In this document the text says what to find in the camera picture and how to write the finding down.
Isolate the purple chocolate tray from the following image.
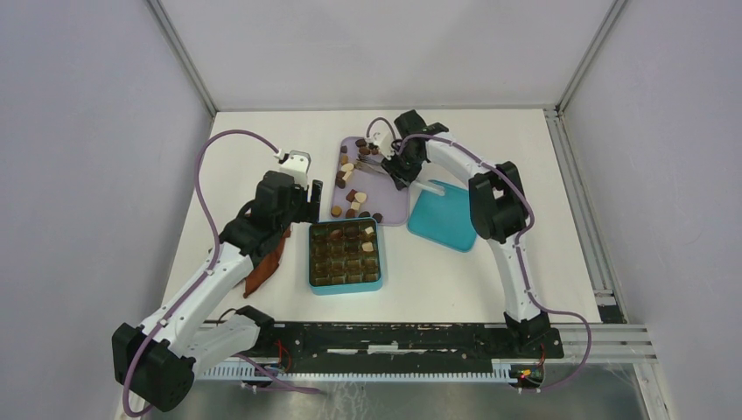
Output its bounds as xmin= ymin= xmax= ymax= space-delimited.
xmin=324 ymin=136 xmax=410 ymax=226

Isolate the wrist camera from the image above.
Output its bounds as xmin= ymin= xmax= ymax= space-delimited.
xmin=367 ymin=131 xmax=396 ymax=159
xmin=279 ymin=150 xmax=312 ymax=187

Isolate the teal chocolate box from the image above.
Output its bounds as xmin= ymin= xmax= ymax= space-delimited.
xmin=308 ymin=218 xmax=385 ymax=296

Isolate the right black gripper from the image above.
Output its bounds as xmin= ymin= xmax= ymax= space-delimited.
xmin=381 ymin=143 xmax=424 ymax=190

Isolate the teal box lid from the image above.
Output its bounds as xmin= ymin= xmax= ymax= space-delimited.
xmin=407 ymin=179 xmax=478 ymax=253

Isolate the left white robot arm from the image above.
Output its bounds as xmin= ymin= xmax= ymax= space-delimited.
xmin=112 ymin=171 xmax=323 ymax=417

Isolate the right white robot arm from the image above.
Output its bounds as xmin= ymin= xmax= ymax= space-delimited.
xmin=379 ymin=110 xmax=551 ymax=357

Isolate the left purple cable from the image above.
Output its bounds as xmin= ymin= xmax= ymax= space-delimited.
xmin=122 ymin=129 xmax=279 ymax=418

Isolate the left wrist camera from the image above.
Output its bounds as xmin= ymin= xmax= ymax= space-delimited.
xmin=279 ymin=150 xmax=312 ymax=187

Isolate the brown cloth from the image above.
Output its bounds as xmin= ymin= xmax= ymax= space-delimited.
xmin=242 ymin=227 xmax=291 ymax=298

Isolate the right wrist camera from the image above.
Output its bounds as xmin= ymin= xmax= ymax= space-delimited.
xmin=367 ymin=131 xmax=396 ymax=159

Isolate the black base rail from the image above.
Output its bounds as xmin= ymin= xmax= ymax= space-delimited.
xmin=245 ymin=322 xmax=564 ymax=374

